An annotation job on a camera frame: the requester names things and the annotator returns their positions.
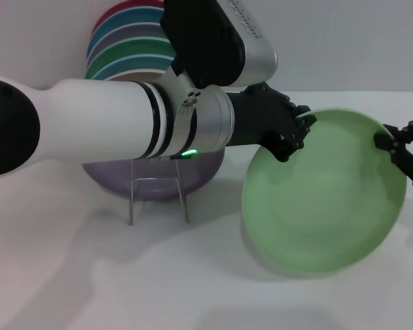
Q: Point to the light green plate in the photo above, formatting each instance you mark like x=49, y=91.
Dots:
x=323, y=206

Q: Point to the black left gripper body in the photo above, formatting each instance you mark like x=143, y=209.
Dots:
x=261, y=117

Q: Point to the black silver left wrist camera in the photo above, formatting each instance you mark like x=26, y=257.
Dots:
x=220, y=41

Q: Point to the blue plate with pale rim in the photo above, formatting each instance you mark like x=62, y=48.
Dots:
x=134, y=68

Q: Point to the dark green plate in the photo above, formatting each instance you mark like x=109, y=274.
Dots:
x=130, y=51

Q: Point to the dark teal plate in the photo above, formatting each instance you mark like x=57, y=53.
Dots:
x=124, y=22

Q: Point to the red plate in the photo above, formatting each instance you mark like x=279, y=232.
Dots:
x=124, y=8

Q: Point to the grey lilac plate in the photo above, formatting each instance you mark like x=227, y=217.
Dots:
x=124, y=36

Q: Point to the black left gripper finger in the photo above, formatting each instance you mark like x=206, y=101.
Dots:
x=304, y=117
x=289, y=148

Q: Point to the dark purple plate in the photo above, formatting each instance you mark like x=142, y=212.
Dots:
x=151, y=187

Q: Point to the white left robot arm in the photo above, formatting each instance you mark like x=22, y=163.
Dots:
x=96, y=120

